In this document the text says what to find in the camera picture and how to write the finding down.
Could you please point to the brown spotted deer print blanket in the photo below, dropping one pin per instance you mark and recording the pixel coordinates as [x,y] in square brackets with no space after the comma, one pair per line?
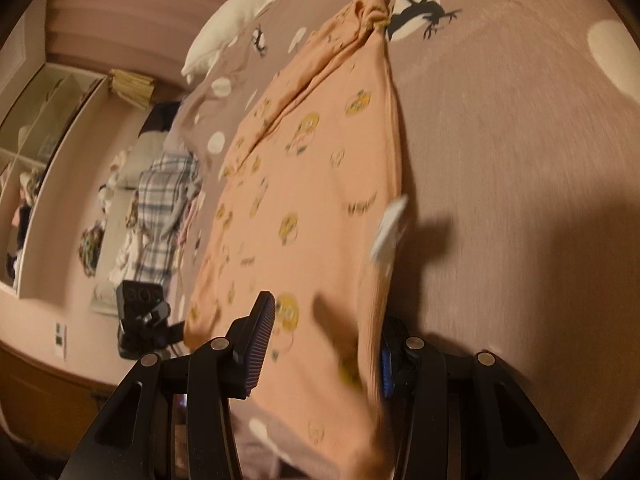
[510,160]

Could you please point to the white crumpled cloth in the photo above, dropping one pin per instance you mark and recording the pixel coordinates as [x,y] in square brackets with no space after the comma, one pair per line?
[127,255]

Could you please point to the pink curtain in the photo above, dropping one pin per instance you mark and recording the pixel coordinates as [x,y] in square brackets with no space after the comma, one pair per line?
[140,15]

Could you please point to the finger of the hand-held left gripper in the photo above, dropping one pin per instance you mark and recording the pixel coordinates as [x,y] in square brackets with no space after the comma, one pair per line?
[175,334]

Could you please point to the white shelf unit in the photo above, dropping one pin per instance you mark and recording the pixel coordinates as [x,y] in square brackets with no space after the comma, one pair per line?
[35,170]

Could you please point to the white plush toy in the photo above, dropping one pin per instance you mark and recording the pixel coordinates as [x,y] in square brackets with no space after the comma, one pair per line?
[230,25]

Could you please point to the white wall switch panel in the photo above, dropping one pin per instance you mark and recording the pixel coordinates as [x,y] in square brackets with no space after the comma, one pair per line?
[60,341]

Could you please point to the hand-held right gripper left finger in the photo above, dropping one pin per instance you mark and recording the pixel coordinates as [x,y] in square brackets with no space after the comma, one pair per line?
[256,347]

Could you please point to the tan straw bundle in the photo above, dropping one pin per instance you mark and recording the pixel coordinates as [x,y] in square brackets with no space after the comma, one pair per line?
[132,87]

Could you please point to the colourful floral cloth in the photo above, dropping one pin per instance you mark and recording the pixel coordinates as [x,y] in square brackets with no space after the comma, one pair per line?
[91,250]

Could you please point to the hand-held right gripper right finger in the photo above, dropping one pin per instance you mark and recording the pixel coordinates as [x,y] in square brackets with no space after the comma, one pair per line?
[387,367]

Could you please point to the plaid grey white garment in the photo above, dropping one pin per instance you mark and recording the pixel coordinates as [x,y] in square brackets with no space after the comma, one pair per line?
[162,210]

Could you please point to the dark cloth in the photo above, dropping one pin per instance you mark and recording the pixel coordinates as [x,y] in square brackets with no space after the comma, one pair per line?
[159,116]

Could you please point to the orange duck print pajama garment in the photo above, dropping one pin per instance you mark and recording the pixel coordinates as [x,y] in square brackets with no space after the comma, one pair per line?
[310,220]

